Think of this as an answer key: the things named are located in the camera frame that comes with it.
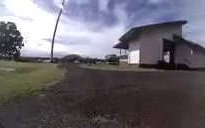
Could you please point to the tall lamp pole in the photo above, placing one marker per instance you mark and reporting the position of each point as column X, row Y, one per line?
column 55, row 33

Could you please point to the large dark tree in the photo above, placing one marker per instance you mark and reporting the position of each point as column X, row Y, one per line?
column 5, row 40

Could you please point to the grey building with dark roof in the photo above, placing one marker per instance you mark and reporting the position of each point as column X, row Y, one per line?
column 153, row 46

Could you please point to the distant dark bushes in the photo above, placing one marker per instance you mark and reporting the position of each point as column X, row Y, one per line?
column 90, row 59

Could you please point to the grass strip by building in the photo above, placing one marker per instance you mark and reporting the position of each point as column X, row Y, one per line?
column 106, row 66

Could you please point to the dark gravel road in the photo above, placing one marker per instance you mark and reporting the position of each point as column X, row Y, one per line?
column 123, row 96

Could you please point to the green grass field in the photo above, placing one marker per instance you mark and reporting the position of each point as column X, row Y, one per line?
column 16, row 76

